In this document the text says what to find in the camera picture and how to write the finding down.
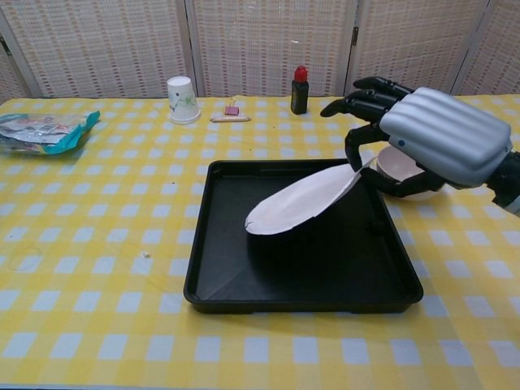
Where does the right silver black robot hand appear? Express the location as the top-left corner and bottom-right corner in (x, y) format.
(319, 76), (514, 200)

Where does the beige bowl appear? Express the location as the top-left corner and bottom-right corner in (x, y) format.
(375, 145), (447, 203)

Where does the white paper plate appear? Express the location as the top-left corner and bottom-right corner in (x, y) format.
(245, 158), (378, 236)

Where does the black plastic tray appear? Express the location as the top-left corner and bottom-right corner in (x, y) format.
(183, 158), (424, 315)

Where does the woven folding screen panel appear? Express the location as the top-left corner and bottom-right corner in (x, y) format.
(0, 38), (33, 106)
(344, 0), (501, 97)
(184, 0), (361, 98)
(0, 0), (204, 99)
(450, 0), (520, 97)

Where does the black bottle red cap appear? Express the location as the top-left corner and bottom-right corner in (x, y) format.
(290, 65), (309, 115)

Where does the white paper cup upside down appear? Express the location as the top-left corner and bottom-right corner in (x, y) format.
(167, 76), (202, 124)

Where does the yellow white checked tablecloth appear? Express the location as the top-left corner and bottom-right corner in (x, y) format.
(0, 93), (520, 387)

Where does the teal silver snack bag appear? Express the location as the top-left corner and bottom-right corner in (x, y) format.
(0, 110), (102, 156)

